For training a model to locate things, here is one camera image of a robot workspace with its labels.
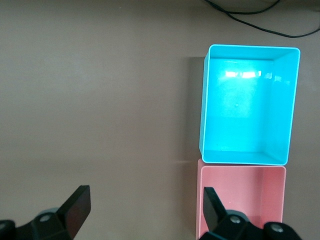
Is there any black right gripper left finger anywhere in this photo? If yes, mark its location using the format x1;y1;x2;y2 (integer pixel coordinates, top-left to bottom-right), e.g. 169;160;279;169
0;184;92;240

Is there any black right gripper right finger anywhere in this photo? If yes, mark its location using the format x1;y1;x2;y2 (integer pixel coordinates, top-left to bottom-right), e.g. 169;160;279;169
199;186;304;240

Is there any pink plastic bin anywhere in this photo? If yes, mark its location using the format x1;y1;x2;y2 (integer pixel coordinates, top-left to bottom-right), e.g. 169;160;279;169
194;158;287;240

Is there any blue plastic bin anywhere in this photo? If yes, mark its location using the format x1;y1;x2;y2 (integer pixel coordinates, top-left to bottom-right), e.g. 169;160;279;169
198;44;301;166

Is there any long black table cable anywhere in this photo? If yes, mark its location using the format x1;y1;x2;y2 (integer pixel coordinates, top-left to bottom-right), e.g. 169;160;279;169
224;9;320;39

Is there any black looped cable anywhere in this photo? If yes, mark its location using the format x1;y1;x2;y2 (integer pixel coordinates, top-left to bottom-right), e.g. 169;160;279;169
203;0;280;14

